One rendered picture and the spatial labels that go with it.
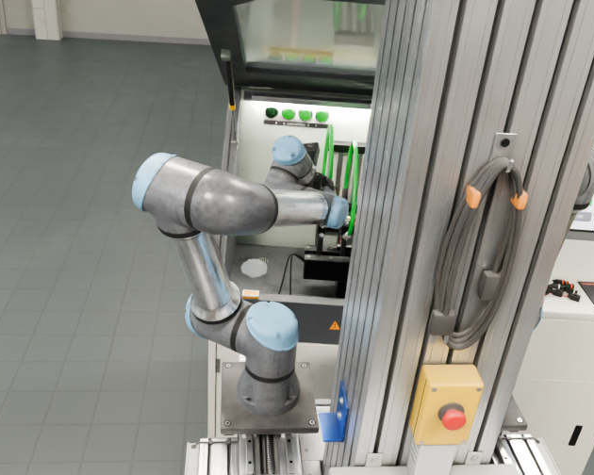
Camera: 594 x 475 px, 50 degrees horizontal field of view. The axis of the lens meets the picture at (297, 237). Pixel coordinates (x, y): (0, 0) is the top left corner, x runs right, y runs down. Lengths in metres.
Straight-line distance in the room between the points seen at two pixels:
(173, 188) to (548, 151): 0.61
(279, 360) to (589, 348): 1.21
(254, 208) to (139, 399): 2.03
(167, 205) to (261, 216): 0.17
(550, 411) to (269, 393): 1.25
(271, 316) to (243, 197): 0.39
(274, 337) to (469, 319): 0.51
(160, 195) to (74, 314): 2.49
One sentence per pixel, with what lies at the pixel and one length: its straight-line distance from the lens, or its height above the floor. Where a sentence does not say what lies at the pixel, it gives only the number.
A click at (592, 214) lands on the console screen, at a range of 2.35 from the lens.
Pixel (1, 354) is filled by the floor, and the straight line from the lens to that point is 3.42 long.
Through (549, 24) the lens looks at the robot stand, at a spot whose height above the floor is 1.99.
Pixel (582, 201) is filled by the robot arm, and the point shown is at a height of 1.57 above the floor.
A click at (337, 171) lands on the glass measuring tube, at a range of 2.34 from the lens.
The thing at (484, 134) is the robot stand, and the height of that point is 1.85.
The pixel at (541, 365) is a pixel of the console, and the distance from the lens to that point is 2.30.
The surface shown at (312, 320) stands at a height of 0.88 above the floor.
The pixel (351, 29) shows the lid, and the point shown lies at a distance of 1.69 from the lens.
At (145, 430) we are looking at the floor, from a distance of 2.92.
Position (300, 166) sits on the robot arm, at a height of 1.51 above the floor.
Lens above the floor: 2.12
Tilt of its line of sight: 30 degrees down
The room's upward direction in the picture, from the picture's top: 5 degrees clockwise
